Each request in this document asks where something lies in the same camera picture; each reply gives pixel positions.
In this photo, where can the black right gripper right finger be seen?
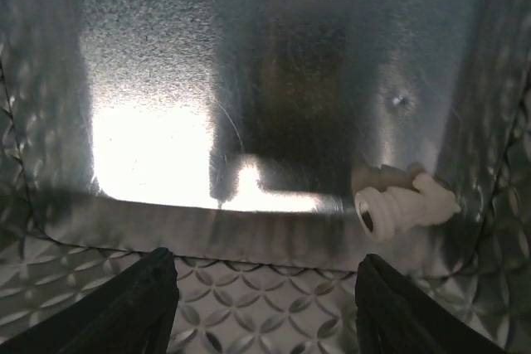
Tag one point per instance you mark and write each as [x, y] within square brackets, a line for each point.
[395, 316]

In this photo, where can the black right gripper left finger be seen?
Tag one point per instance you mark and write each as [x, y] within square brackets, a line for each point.
[131, 313]

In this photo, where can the white chess knight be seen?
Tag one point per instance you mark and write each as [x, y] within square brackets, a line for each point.
[398, 209]

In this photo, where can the silver embossed tin tray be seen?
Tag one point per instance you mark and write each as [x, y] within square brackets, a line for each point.
[236, 134]

